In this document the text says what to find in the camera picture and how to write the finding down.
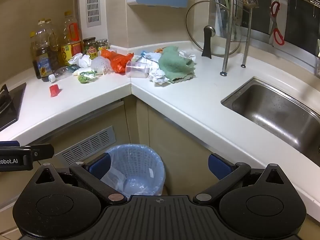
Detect clear plastic cup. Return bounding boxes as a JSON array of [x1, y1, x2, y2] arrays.
[[125, 60, 148, 78]]

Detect red bottle cap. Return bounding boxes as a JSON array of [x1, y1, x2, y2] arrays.
[[49, 84, 62, 97]]

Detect orange plastic bag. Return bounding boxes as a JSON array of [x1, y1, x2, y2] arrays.
[[100, 49, 134, 73]]

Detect narrow dark sauce bottle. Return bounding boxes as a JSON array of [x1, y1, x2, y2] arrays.
[[30, 31, 42, 80]]

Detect green cloth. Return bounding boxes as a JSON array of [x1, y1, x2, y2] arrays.
[[158, 45, 196, 83]]

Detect grey wall vent grille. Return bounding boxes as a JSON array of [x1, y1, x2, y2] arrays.
[[84, 0, 103, 28]]

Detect white foam fruit net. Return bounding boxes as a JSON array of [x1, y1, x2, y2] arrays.
[[90, 56, 113, 76]]

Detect black gas stove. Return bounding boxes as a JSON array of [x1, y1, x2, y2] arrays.
[[0, 82, 27, 132]]

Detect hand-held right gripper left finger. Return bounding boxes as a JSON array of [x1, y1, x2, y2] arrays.
[[30, 153, 128, 205]]

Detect glass pot lid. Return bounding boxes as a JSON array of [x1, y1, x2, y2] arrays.
[[185, 1, 242, 59]]

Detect small sauce jar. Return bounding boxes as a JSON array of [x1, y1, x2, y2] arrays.
[[96, 39, 110, 52]]

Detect steel sink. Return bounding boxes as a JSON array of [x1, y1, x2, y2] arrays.
[[221, 77, 320, 167]]

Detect clear water bottle green label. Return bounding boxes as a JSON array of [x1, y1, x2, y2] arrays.
[[48, 65, 83, 83]]

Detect oil bottle with orange handle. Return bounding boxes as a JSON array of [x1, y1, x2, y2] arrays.
[[59, 10, 84, 65]]

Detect metal dish rack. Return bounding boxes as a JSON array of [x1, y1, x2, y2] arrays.
[[220, 0, 320, 77]]

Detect grey cabinet vent grille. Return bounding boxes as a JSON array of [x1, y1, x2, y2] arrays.
[[61, 126, 116, 165]]

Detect yellow oil bottle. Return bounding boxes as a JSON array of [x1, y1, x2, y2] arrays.
[[46, 19, 63, 55]]

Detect crumpled white tissue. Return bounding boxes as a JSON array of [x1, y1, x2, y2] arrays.
[[68, 52, 92, 68]]

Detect red scissors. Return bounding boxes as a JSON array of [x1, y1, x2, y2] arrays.
[[269, 1, 285, 46]]

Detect white bin with blue liner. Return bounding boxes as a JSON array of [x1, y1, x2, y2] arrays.
[[101, 144, 165, 200]]

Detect crumpled white wrapper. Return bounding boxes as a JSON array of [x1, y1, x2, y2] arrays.
[[179, 50, 197, 61]]

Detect green vegetable scraps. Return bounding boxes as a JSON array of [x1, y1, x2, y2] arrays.
[[77, 70, 97, 83]]

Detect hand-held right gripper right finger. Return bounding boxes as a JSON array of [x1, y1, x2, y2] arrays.
[[193, 153, 290, 204]]

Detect dark oil bottle blue label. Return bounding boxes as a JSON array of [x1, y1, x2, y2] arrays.
[[34, 19, 60, 82]]

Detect large sauce jar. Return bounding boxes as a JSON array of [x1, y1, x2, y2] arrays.
[[83, 37, 98, 60]]

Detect white paper towel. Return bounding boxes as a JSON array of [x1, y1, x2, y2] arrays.
[[148, 69, 170, 85]]

